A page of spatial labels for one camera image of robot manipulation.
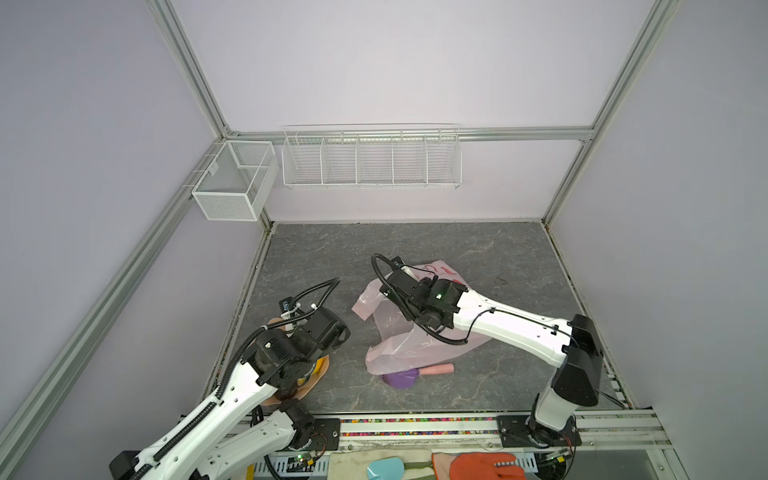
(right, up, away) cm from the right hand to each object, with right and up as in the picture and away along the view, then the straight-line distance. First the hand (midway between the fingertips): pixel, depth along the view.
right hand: (415, 292), depth 79 cm
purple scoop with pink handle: (-2, -24, +2) cm, 24 cm away
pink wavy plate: (-29, -24, -1) cm, 38 cm away
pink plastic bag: (-3, -11, -5) cm, 13 cm away
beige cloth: (-15, -39, -9) cm, 43 cm away
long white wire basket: (-13, +43, +20) cm, 49 cm away
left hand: (-25, -11, -7) cm, 28 cm away
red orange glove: (+15, -40, -9) cm, 43 cm away
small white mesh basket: (-61, +35, +25) cm, 75 cm away
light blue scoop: (-7, -40, -10) cm, 42 cm away
